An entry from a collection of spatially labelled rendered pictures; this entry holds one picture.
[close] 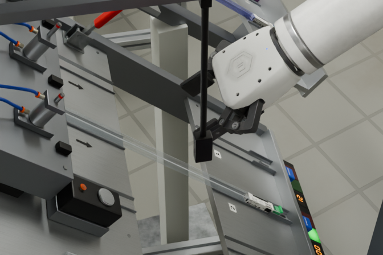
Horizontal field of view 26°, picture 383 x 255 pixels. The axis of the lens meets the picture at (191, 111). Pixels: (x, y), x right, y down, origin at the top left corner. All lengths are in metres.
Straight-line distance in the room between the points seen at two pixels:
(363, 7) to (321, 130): 1.49
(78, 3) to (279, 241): 0.66
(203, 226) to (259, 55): 1.22
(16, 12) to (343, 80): 1.94
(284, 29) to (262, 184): 0.42
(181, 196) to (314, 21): 0.99
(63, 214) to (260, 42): 0.35
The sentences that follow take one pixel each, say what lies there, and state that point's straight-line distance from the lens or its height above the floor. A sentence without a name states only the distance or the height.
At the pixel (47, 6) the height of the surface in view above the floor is 1.35.
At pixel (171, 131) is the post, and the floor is 0.53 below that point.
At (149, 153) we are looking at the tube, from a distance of 1.20.
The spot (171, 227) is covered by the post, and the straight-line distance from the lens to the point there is 2.08.
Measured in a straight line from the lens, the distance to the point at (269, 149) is 1.50.
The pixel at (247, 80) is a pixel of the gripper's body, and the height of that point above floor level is 1.11.
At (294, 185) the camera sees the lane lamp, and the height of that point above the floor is 0.66.
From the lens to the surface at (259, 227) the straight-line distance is 1.33.
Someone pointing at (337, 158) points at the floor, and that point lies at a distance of 2.46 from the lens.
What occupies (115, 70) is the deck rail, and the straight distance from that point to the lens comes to 1.34.
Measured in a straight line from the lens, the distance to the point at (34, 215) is 0.98.
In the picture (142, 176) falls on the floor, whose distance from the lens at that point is 2.38.
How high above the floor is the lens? 1.88
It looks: 48 degrees down
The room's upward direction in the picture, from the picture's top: straight up
